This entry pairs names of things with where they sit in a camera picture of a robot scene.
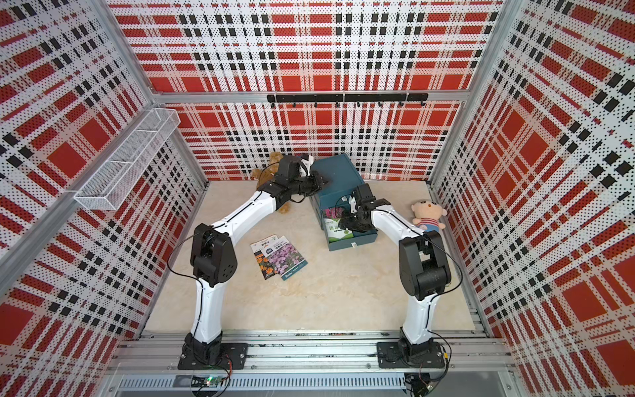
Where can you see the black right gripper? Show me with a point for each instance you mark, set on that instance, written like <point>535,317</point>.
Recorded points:
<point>345,222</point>

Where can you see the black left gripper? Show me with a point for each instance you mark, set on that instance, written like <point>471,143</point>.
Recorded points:
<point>317,183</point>

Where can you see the teal drawer cabinet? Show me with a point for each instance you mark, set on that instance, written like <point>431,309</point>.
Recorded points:
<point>342,178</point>

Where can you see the purple flower seed bag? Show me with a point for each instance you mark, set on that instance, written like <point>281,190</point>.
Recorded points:
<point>284,257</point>

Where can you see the orange flower seed bag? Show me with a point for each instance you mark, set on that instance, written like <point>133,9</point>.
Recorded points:
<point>265,266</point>

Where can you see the pink flower green seed bag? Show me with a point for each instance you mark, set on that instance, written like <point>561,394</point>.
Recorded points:
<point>334,213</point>

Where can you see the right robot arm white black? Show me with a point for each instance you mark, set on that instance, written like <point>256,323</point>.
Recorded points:
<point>423,262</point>

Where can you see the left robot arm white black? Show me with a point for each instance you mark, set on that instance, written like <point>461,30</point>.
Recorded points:
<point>213,254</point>

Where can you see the brown teddy bear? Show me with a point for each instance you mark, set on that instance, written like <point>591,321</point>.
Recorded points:
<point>268,173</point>

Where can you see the pig plush toy striped shirt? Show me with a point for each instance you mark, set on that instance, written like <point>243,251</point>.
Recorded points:
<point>427,216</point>

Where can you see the green circuit board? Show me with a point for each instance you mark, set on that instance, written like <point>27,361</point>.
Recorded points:
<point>200,382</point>

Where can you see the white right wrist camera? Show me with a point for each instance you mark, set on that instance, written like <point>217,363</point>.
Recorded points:
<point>352,204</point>

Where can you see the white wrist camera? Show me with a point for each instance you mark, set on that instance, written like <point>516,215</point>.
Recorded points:
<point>306,161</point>
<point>352,204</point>

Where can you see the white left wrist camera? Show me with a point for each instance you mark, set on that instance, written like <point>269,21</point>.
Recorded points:
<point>306,161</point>

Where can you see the black hook rail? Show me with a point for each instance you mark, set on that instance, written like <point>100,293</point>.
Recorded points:
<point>295,99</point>

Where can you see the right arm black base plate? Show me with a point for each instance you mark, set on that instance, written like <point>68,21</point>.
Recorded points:
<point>403,354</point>

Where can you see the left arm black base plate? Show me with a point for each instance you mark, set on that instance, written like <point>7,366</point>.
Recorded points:
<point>224,355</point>

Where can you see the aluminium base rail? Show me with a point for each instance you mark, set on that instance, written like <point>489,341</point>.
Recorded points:
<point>315,363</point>

